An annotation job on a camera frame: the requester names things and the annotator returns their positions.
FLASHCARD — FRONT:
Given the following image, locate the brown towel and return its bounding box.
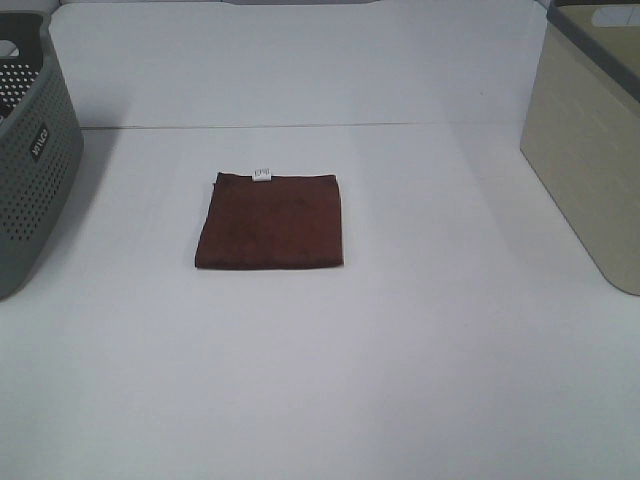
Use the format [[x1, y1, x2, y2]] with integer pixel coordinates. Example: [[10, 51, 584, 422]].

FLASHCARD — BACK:
[[194, 172, 344, 271]]

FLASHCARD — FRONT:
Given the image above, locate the beige storage bin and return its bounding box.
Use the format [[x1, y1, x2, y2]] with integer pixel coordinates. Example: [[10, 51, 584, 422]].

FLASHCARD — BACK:
[[520, 1, 639, 295]]

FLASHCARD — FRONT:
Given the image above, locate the grey perforated laundry basket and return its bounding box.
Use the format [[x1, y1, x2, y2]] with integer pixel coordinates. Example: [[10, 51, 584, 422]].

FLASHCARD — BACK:
[[1, 11, 84, 297]]

